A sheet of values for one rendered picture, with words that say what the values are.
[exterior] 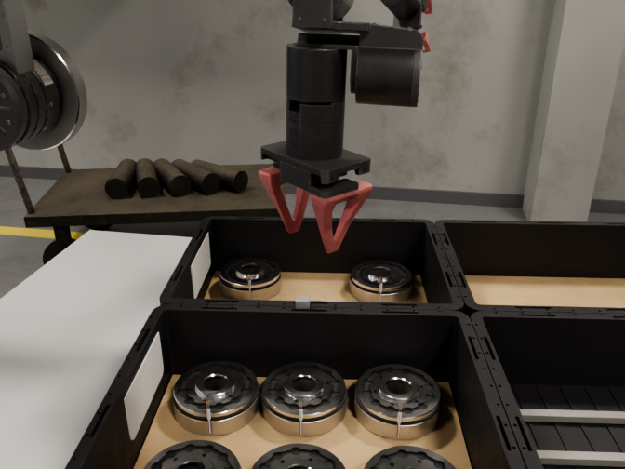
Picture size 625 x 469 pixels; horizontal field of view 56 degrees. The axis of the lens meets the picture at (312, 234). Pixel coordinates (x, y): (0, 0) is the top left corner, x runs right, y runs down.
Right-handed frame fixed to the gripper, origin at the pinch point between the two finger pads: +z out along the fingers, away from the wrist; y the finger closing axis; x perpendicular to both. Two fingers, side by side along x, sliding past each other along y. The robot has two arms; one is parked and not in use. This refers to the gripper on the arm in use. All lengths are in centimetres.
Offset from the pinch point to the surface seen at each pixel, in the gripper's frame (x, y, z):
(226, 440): 11.0, 1.7, 23.5
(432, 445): -6.2, -14.3, 23.0
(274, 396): 4.3, 1.2, 20.5
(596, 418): -23.6, -25.0, 21.7
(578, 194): -272, 87, 86
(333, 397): -0.8, -3.5, 20.4
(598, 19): -267, 94, -4
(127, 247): -15, 85, 38
